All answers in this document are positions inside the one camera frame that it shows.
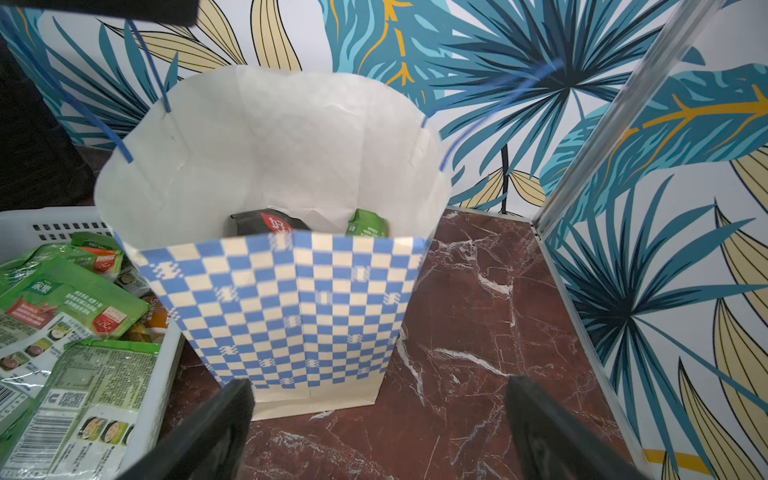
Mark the large dark green condiment packet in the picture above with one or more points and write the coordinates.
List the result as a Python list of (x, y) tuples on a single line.
[(265, 221)]

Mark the blue checkered paper bag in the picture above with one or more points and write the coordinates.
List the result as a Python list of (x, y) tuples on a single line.
[(310, 318)]

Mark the black plastic tool case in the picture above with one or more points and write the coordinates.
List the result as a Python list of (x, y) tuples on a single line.
[(40, 166)]

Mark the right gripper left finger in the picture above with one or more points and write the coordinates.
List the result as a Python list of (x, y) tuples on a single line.
[(208, 445)]

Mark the white plastic perforated basket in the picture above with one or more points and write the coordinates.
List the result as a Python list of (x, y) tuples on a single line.
[(23, 230)]

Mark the right aluminium corner post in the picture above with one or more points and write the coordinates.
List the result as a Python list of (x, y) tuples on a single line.
[(672, 44)]

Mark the light green condiment packet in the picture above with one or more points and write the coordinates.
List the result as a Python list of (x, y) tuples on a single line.
[(366, 223)]

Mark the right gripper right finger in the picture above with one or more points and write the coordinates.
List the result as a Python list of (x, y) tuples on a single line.
[(550, 443)]

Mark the green packet with barcode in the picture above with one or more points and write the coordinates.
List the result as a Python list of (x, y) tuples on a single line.
[(81, 423)]

